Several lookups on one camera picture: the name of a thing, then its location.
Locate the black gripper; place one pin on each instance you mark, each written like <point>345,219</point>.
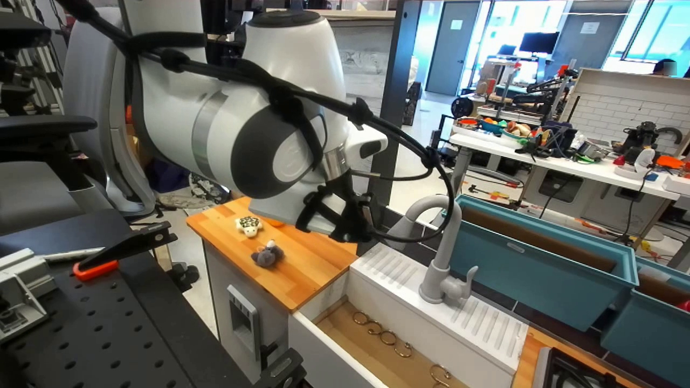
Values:
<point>337,213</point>

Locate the grey curved kitchen faucet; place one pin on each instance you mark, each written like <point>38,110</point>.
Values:
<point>443,248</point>

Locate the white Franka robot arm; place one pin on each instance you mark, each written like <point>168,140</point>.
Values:
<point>216,121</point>

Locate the butcher block wooden counter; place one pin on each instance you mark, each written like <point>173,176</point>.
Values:
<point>302,259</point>

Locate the grey plush toy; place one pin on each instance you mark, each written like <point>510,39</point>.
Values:
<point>267,255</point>

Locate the spotted turtle toy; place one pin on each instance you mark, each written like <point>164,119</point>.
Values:
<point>249,226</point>

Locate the white toy kitchen sink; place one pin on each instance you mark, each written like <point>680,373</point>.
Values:
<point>402,287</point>

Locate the white toy kitchen cabinet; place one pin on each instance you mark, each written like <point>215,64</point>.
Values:
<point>238,316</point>

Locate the long teal planter box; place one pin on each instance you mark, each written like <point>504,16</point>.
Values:
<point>532,273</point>

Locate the wooden board under stove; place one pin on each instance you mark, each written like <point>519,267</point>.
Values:
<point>528,358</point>

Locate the white cluttered workbench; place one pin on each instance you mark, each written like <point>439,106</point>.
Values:
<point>574,165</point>

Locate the grey office chair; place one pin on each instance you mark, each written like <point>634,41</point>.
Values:
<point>100,116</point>

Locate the black perforated breadboard table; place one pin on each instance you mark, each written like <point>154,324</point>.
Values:
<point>109,331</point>

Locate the computer monitor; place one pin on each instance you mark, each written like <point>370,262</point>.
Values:
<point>539,43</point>

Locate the black gas stove top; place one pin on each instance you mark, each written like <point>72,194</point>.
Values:
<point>568,372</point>

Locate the white brick pattern panel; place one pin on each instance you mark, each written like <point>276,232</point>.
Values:
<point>625,99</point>

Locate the short teal planter box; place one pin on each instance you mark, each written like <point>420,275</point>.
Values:
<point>648,337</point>

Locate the distant person head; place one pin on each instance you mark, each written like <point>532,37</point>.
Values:
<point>664,67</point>

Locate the thick black frame post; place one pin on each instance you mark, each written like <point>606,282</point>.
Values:
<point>391,88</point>

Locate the grey metal bracket block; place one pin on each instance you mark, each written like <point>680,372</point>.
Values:
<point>21,295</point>

